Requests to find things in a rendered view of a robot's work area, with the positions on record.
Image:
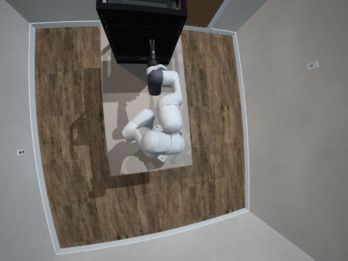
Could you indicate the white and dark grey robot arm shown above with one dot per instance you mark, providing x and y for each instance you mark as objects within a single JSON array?
[{"x": 140, "y": 128}]

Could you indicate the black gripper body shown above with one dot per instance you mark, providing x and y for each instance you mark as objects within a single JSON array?
[{"x": 153, "y": 62}]

